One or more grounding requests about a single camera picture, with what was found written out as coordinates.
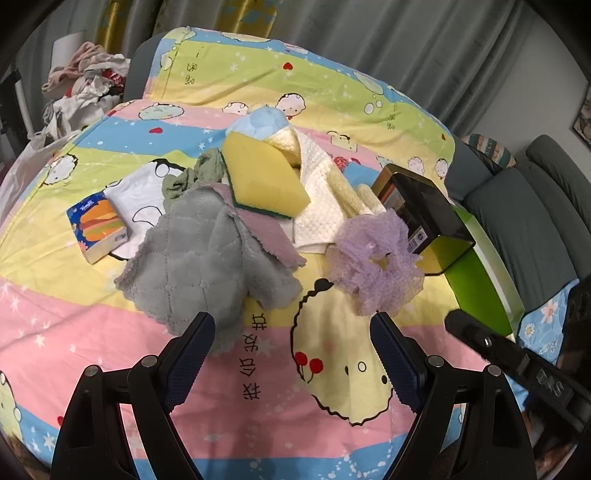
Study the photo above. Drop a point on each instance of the yellow sponge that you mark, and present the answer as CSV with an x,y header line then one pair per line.
x,y
263,175

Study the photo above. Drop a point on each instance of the blue floral sheet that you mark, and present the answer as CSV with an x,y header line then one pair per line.
x,y
545,314

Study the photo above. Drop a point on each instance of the pale yellow fluffy towel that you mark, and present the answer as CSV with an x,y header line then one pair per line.
x,y
286,143

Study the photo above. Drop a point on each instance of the grey chair back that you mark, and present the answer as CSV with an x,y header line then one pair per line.
x,y
138,69

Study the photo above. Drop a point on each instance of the grey quilted cloth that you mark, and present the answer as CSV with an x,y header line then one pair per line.
x,y
194,258

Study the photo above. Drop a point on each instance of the cartoon printed blanket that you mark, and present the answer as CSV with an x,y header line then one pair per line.
x,y
138,323

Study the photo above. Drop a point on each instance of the black tin box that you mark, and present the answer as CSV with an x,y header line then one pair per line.
x,y
425,207

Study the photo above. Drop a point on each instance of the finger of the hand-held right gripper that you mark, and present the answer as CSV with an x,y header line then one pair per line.
x,y
480,339

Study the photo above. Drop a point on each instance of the light blue cloth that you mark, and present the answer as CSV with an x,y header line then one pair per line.
x,y
263,121

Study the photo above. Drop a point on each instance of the pile of clothes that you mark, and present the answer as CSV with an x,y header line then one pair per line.
x,y
87,87

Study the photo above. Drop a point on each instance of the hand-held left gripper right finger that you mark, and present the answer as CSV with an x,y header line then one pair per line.
x,y
397,355

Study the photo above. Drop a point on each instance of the mauve cloth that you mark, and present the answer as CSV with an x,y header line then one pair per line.
x,y
272,235

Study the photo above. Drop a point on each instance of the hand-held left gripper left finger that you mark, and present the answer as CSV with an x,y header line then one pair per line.
x,y
189,355

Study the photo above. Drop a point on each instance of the grey sofa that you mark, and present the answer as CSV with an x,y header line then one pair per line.
x,y
508,221

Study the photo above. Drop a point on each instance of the pale yellow ribbed cloth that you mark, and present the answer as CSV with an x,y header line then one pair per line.
x,y
351,196

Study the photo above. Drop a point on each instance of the striped pillow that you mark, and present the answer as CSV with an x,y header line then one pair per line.
x,y
491,150

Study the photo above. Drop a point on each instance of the white cartoon printed cloth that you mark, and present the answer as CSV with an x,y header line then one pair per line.
x,y
138,194

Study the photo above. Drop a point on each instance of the burger print tissue pack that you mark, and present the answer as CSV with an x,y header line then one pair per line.
x,y
99,226

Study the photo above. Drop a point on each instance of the green box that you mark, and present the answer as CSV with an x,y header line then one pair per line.
x,y
475,286

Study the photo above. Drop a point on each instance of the purple mesh bath pouf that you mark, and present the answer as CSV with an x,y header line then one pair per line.
x,y
360,272

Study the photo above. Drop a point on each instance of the framed wall picture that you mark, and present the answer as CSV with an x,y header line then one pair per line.
x,y
585,124

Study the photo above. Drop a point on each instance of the green cloth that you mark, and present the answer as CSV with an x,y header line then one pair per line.
x,y
207,168

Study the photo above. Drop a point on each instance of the grey curtain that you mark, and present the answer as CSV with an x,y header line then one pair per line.
x,y
369,37

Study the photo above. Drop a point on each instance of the white waffle towel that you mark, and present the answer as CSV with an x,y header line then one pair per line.
x,y
318,203

